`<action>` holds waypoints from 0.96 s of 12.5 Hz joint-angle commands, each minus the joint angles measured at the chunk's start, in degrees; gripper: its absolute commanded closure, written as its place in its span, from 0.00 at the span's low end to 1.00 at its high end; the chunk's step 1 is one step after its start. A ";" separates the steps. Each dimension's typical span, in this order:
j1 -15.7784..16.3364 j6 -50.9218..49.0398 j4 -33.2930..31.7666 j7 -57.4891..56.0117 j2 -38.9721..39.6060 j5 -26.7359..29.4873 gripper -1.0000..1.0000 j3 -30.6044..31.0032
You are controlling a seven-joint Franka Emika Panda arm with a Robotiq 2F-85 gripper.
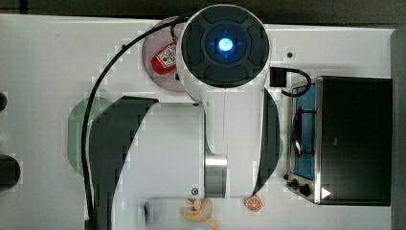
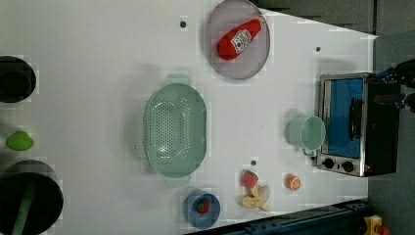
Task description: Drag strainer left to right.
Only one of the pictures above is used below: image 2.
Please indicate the grey round plate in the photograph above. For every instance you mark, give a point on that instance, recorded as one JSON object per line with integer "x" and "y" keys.
{"x": 226, "y": 16}

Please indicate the plush strawberry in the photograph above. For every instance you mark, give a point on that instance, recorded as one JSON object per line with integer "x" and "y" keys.
{"x": 249, "y": 179}

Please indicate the black round bowl lower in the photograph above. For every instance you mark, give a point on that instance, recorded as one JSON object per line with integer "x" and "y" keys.
{"x": 31, "y": 200}

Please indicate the blue table frame rail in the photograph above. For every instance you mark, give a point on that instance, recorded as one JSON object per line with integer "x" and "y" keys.
{"x": 338, "y": 219}

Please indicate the black round bowl upper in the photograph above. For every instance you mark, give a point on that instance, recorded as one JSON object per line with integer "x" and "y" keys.
{"x": 17, "y": 79}

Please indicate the plush orange half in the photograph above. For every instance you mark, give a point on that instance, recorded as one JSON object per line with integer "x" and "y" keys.
{"x": 293, "y": 182}

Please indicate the green plastic strainer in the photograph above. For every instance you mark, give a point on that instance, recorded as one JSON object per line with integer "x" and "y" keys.
{"x": 176, "y": 130}

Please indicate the small strawberry in cup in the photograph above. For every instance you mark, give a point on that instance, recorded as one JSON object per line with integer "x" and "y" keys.
{"x": 202, "y": 206}

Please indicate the plush peeled banana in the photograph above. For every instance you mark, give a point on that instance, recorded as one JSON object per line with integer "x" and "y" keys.
{"x": 257, "y": 201}

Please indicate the green plush pear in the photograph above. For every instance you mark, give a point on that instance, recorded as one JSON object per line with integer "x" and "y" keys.
{"x": 19, "y": 141}

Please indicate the blue plastic cup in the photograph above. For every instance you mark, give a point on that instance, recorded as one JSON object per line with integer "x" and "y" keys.
{"x": 201, "y": 221}

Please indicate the red plush ketchup bottle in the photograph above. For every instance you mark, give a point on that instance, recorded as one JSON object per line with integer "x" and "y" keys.
{"x": 235, "y": 41}

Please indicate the yellow emergency stop button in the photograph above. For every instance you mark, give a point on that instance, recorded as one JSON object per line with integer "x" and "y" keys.
{"x": 375, "y": 226}

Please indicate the black round bowl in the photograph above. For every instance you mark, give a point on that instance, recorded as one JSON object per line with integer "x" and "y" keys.
{"x": 31, "y": 200}
{"x": 17, "y": 79}

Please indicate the green metal mug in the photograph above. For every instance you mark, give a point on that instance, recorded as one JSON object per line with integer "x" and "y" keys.
{"x": 306, "y": 133}

